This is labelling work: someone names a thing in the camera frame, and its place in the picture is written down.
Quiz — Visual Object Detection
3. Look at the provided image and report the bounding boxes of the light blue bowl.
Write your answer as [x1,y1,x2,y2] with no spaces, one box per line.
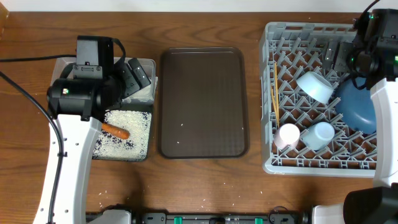
[297,72,333,104]

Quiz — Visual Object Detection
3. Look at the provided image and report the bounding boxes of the dark blue plate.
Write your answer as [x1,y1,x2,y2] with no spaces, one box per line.
[335,78,376,134]

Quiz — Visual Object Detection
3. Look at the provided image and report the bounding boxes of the orange carrot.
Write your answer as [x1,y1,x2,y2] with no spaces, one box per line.
[101,123,130,139]

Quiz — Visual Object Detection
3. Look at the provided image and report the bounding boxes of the light blue plastic cup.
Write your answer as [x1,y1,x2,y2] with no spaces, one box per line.
[302,122,335,151]

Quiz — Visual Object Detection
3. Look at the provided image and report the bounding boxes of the pink plastic cup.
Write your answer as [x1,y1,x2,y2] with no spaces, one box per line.
[274,123,300,149]

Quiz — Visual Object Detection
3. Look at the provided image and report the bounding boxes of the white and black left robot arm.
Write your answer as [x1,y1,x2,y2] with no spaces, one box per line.
[34,36,150,223]

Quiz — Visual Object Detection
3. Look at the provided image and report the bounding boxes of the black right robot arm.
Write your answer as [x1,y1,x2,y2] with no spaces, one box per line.
[311,7,397,223]

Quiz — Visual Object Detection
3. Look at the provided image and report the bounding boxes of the grey dishwasher rack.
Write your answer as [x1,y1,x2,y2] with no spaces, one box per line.
[259,22,377,179]

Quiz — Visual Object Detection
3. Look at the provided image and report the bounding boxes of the clear plastic bin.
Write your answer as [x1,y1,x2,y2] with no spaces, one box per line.
[50,57,158,105]

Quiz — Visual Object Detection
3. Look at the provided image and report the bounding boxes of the brown plastic serving tray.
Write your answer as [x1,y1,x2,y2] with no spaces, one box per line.
[157,47,249,159]

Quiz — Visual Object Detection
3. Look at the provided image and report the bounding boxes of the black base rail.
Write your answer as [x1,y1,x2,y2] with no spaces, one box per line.
[129,206,312,224]

